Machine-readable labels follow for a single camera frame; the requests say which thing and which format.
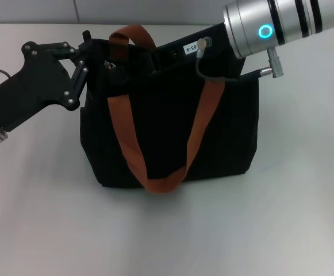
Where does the right gripper cable with plug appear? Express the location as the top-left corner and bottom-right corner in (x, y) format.
(194, 36), (283, 83)

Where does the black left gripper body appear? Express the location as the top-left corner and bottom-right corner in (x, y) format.
(0, 41), (83, 132)

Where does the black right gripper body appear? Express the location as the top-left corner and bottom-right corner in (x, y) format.
(149, 24), (246, 78)

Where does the black bag with orange handles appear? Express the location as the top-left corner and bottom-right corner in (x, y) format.
(79, 24), (261, 194)

